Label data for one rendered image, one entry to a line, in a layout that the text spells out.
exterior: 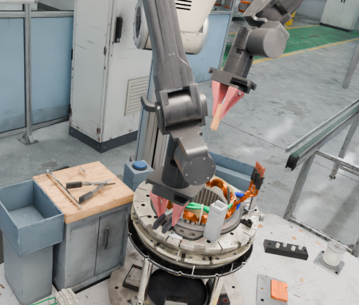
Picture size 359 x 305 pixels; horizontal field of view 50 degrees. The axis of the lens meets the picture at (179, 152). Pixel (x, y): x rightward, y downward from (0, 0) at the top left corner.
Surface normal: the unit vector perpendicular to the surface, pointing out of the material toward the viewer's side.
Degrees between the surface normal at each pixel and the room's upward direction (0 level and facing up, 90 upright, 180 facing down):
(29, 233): 90
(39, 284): 90
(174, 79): 72
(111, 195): 0
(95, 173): 0
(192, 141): 17
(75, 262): 90
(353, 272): 0
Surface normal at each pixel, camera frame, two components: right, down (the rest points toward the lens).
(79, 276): 0.65, 0.45
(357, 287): 0.17, -0.87
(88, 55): -0.60, 0.28
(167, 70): 0.22, 0.20
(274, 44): 0.42, 0.30
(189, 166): 0.26, 0.47
